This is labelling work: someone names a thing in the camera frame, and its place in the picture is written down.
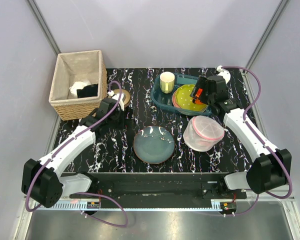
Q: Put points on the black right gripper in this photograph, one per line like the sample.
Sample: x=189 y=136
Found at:
x=201 y=83

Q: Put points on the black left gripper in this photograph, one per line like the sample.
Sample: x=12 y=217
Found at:
x=120 y=111

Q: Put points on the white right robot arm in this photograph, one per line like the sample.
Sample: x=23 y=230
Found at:
x=270 y=165

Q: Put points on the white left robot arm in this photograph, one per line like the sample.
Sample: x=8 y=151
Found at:
x=42 y=179

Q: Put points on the orange mug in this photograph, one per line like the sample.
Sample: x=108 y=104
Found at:
x=195 y=94

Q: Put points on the beige brown bowl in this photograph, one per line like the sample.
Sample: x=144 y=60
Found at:
x=125 y=97

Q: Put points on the green polka dot plate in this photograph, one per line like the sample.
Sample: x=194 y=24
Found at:
x=185 y=101

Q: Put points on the black item in basket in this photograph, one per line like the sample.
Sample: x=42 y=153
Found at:
x=88 y=91

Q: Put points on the pink plate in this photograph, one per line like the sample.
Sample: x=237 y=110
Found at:
x=175 y=104

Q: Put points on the teal ceramic plate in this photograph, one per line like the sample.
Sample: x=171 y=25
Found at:
x=153 y=144

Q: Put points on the pale yellow mug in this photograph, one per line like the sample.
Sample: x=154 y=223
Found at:
x=167 y=82

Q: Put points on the teal plastic tray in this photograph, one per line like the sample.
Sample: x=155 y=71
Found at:
x=164 y=100

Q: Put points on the white cloth in basket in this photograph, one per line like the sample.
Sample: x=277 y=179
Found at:
x=77 y=85

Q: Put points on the wicker basket with liner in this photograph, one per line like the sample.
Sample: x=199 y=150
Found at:
x=77 y=66

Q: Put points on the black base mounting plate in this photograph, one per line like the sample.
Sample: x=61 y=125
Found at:
x=197 y=185

